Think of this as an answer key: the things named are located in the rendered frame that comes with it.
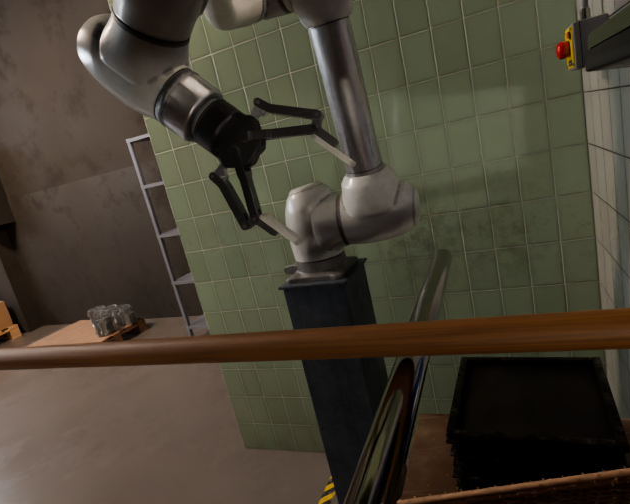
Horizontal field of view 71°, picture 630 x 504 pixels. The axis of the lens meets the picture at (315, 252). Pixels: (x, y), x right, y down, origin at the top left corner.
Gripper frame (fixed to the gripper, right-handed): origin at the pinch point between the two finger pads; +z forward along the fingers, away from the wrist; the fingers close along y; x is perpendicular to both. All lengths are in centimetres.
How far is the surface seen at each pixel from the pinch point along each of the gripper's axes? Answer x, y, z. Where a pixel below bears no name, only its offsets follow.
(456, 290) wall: -100, 13, 50
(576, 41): -52, -55, 22
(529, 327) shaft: 27.7, -5.7, 21.8
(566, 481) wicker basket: -3, 14, 55
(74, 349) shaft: 17.5, 30.4, -13.0
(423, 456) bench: -39, 43, 54
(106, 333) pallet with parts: -288, 264, -125
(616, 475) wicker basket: -2, 8, 59
